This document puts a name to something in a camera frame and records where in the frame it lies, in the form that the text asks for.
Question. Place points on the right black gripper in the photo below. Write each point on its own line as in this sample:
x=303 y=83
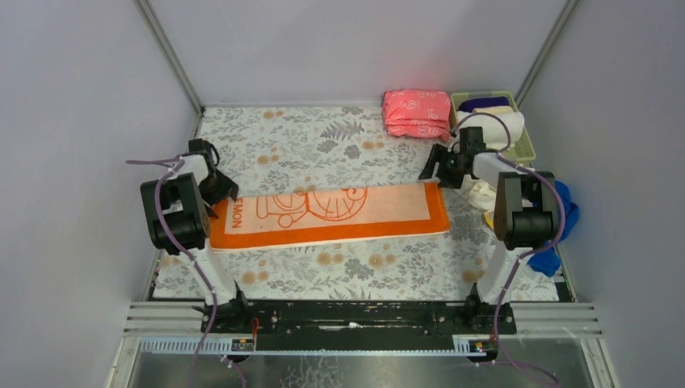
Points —
x=443 y=167

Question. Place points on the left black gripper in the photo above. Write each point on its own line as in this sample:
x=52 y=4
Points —
x=220 y=187

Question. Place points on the orange cartoon towel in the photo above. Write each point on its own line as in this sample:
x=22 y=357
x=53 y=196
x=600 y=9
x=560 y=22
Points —
x=319 y=217

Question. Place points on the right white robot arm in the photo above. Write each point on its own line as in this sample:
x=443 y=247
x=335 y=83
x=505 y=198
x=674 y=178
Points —
x=528 y=219

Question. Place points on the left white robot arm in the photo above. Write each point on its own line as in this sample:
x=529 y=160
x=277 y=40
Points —
x=179 y=211

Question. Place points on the pink folded towel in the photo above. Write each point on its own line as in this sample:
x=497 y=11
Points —
x=417 y=114

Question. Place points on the purple rolled towel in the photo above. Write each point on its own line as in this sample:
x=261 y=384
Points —
x=469 y=105

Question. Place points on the yellow white crumpled towel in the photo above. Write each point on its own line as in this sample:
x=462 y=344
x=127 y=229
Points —
x=480 y=195

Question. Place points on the white rolled towel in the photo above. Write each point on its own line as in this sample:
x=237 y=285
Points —
x=498 y=130

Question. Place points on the floral tablecloth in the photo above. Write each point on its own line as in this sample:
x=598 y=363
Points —
x=284 y=150

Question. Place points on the cream rolled towel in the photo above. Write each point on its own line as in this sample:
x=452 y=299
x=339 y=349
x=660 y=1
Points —
x=498 y=110

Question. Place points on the green plastic basket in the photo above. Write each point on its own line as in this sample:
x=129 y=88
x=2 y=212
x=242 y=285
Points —
x=522 y=151

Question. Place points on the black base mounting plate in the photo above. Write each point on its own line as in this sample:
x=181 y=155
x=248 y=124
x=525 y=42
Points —
x=291 y=325

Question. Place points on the aluminium frame rail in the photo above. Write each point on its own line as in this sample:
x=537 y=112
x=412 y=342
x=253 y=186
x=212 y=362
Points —
x=176 y=326

